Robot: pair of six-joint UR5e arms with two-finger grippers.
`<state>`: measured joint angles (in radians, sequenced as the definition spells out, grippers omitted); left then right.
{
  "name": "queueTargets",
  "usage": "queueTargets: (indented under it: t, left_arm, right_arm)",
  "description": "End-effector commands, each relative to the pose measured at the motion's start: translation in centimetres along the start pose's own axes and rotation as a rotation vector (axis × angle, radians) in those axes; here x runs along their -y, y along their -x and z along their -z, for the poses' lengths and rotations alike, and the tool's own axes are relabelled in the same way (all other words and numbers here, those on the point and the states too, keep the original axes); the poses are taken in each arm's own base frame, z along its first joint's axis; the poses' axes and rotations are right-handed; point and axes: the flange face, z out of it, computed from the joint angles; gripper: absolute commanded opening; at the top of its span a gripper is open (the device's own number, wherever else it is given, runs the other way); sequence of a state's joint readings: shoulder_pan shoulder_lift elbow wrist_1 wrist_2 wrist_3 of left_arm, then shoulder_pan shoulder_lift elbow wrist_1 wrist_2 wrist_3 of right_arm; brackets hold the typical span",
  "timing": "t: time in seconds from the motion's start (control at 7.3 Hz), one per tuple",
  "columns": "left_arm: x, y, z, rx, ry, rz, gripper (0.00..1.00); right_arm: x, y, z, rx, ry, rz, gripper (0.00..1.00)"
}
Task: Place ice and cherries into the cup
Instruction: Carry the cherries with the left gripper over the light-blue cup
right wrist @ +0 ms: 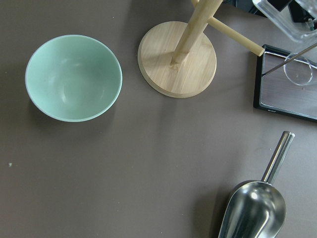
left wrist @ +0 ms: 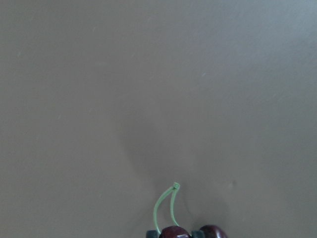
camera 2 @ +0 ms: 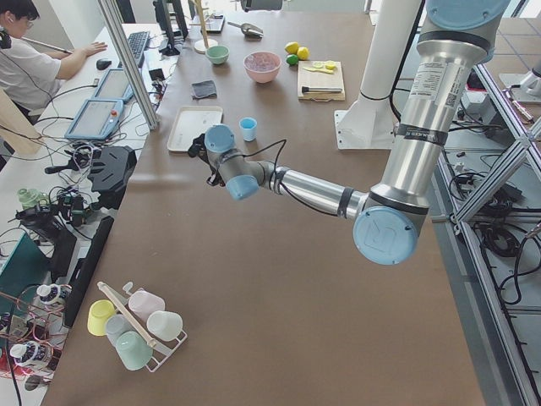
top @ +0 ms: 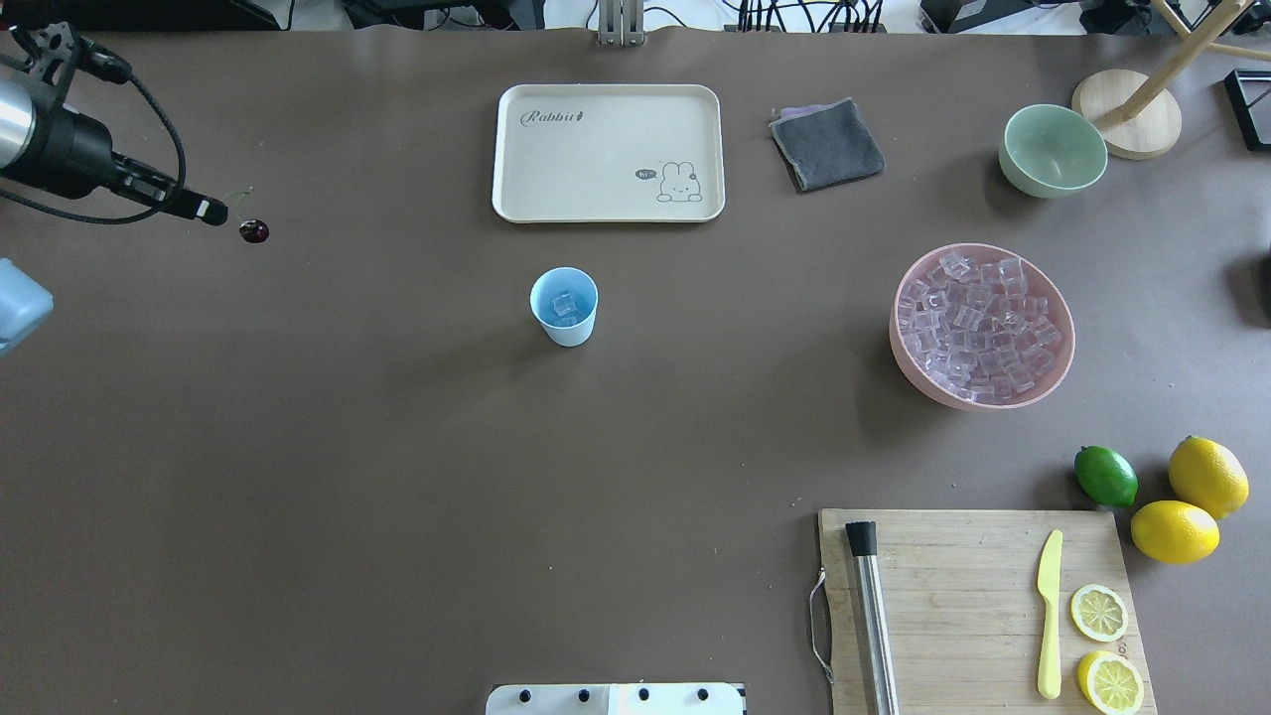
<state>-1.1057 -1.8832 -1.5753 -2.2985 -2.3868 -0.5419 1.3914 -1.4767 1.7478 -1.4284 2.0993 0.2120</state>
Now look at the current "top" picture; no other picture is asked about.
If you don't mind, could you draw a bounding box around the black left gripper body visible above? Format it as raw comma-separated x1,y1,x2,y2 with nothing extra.
1,25,132,199

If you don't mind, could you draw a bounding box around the dark cherry pair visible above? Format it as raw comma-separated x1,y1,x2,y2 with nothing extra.
222,185,271,244

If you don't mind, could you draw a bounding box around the blue plastic cup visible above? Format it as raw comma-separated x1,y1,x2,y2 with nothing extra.
527,267,599,348

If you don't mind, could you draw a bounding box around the clear ice cube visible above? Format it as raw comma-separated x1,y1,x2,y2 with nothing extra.
550,291,583,326

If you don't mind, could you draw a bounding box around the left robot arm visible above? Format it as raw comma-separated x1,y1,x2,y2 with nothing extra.
3,22,233,232

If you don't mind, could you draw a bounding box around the pink bowl of ice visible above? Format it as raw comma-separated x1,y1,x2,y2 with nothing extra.
887,243,1077,411

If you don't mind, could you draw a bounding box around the cream rabbit tray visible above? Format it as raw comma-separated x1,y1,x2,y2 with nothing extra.
492,84,726,224

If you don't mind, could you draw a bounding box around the grey folded cloth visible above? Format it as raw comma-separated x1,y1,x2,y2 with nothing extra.
769,97,886,192

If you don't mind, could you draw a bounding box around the green ceramic bowl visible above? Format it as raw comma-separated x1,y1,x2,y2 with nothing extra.
998,104,1108,199

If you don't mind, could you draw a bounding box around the wooden cutting board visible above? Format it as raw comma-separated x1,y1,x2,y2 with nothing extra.
819,508,1149,714

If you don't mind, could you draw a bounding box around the wooden glass stand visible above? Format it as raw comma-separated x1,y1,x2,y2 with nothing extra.
1070,1,1268,160

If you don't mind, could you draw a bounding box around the green lime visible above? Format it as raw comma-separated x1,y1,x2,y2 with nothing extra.
1074,444,1140,508

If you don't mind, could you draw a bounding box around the yellow plastic knife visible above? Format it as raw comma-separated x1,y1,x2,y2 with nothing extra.
1036,530,1063,700

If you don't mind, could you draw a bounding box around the lemon slice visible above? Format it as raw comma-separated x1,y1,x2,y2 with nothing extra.
1077,650,1146,714
1068,583,1129,644

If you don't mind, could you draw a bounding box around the yellow lemon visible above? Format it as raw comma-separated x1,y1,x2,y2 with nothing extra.
1130,500,1220,565
1168,436,1251,519

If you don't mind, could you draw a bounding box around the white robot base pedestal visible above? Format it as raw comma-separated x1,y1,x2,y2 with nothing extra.
486,682,749,714

